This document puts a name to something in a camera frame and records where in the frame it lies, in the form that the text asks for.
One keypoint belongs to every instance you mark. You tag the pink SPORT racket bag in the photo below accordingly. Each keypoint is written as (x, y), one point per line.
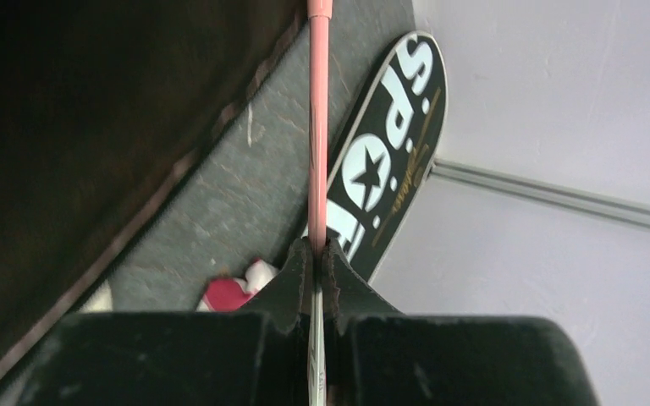
(104, 107)

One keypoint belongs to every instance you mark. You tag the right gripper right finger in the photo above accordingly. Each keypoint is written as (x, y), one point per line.
(378, 355)

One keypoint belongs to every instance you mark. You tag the pink frame badminton racket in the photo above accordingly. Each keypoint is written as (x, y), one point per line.
(319, 15)

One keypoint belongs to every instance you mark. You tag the black SPORT racket bag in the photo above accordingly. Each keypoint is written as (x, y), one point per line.
(386, 148)

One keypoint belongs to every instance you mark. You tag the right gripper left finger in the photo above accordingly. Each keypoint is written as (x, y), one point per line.
(252, 356)

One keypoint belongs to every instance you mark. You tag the pink camouflage cloth bag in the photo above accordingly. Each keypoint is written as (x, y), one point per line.
(222, 294)

